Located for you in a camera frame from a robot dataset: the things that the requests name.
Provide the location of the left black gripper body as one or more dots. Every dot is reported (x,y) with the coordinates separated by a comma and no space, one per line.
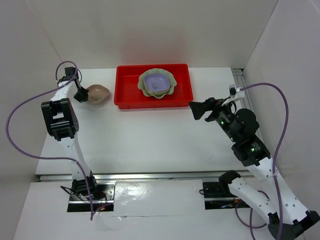
(81,94)

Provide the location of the purple square plate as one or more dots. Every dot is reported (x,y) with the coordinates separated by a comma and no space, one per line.
(156,82)

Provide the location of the large green scalloped bowl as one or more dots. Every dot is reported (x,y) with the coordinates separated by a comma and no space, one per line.
(159,95)

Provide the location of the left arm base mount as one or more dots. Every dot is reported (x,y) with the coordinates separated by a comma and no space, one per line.
(103,200)

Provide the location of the brown square plate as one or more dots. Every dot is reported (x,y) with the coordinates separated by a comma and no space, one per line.
(97,93)

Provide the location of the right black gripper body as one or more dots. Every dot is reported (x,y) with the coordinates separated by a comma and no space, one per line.
(221,114)

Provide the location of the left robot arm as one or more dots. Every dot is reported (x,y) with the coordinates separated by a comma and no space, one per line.
(63,125)

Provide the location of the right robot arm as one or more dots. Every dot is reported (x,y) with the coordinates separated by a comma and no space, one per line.
(285,216)

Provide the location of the aluminium rail right side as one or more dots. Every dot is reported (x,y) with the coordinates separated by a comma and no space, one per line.
(239,80)

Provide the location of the aluminium rail front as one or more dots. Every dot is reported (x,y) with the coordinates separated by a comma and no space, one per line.
(145,176)

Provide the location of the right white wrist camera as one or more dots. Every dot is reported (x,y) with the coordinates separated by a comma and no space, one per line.
(235,94)

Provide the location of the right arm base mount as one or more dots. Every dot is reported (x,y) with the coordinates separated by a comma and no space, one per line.
(216,197)

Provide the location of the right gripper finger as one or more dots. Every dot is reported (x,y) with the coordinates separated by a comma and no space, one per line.
(213,101)
(200,108)

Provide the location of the red plastic bin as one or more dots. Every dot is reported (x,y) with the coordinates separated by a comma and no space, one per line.
(127,95)

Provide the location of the aluminium rail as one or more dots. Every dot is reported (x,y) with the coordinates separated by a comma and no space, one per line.
(239,80)
(145,176)

